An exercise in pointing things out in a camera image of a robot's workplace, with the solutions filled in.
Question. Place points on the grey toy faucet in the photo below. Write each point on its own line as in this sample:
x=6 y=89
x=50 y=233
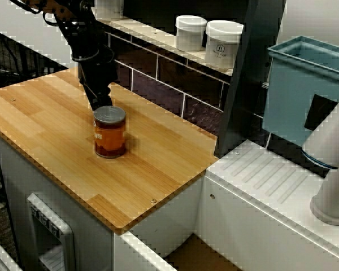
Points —
x=327 y=141

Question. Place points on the orange beans can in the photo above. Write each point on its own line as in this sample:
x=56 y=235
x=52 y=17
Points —
x=110 y=135

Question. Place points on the black hutch post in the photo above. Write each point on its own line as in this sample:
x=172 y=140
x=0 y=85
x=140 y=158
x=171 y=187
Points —
x=248 y=84

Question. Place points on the white toy kitchen cabinet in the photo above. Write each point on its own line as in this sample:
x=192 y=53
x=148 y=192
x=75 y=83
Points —
x=17 y=169

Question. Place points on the plain white lidded jar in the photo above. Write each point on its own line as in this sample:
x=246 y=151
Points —
x=190 y=34

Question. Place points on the white plastic jar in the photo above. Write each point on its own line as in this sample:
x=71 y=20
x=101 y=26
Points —
x=108 y=5

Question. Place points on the white jar with printed label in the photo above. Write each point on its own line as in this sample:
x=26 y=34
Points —
x=223 y=42

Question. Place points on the white toy sink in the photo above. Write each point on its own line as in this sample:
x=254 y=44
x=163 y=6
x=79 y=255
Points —
x=257 y=226

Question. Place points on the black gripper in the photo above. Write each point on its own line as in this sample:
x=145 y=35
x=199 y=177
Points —
x=97 y=74

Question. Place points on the teal plastic bin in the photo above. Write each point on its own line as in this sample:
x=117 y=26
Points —
x=288 y=98

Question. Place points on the white hutch shelf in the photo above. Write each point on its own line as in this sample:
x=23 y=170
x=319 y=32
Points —
x=147 y=31

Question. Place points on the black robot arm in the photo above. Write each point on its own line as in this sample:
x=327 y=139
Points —
x=82 y=36

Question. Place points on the black square sticker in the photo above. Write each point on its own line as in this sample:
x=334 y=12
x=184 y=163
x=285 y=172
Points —
x=320 y=113

